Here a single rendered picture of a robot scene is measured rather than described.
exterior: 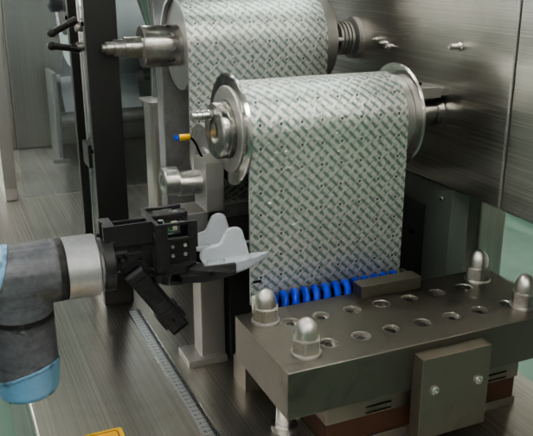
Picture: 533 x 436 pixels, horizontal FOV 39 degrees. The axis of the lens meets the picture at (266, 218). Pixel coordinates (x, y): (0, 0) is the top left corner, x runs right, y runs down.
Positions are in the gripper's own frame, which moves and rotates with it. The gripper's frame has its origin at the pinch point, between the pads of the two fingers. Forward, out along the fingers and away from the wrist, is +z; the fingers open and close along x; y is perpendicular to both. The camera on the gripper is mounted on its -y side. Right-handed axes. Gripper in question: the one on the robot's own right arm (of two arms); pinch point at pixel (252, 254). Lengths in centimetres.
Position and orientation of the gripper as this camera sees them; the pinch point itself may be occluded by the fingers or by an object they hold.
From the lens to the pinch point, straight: 100.5
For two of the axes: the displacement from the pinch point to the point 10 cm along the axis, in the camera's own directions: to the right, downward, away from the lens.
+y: 0.0, -9.5, -3.2
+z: 9.2, -1.3, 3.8
